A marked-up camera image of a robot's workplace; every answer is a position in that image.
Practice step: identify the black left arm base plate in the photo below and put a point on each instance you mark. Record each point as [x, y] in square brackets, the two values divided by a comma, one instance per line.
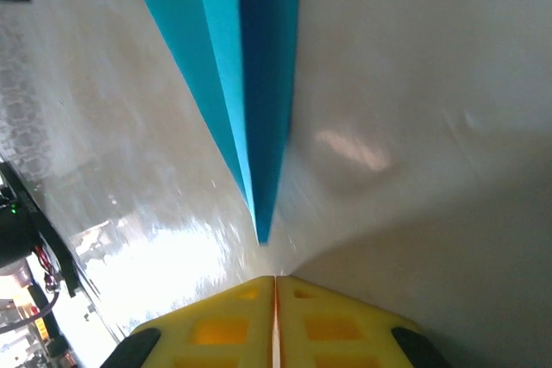
[26, 221]

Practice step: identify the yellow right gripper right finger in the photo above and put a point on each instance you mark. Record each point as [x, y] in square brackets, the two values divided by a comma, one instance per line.
[345, 333]

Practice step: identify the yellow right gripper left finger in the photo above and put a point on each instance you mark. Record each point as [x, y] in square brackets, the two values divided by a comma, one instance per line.
[215, 333]

